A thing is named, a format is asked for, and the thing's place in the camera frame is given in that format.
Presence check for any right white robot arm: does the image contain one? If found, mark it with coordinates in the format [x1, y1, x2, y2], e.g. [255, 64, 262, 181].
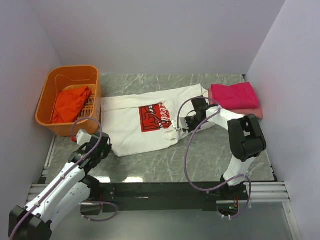
[176, 96, 267, 195]

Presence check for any black base crossbar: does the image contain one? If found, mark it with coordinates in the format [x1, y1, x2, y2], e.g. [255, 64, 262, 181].
[87, 182, 249, 213]

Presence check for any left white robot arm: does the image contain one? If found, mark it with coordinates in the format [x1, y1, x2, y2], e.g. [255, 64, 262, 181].
[8, 130, 112, 240]

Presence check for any aluminium frame rail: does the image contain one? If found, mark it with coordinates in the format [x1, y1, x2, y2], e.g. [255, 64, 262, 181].
[13, 134, 302, 240]

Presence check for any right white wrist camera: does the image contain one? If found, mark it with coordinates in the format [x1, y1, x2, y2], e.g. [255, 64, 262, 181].
[171, 117, 189, 132]

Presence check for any white printed t-shirt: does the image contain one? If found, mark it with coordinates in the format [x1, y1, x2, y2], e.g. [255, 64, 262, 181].
[101, 84, 208, 157]

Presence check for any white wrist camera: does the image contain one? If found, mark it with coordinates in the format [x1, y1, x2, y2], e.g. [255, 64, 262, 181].
[71, 129, 92, 146]
[171, 117, 189, 132]

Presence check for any orange plastic laundry basket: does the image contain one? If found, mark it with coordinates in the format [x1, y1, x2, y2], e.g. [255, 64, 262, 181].
[35, 65, 102, 137]

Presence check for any folded magenta t-shirt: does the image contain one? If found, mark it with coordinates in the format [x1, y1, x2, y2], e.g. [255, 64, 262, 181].
[210, 82, 260, 110]

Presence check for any orange t-shirt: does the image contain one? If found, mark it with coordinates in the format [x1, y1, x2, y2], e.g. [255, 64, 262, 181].
[52, 86, 92, 124]

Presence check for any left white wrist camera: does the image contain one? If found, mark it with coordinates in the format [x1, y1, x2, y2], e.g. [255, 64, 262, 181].
[71, 129, 92, 146]

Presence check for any folded salmon t-shirt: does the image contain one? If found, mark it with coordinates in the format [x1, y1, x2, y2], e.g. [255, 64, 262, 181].
[208, 89, 263, 119]

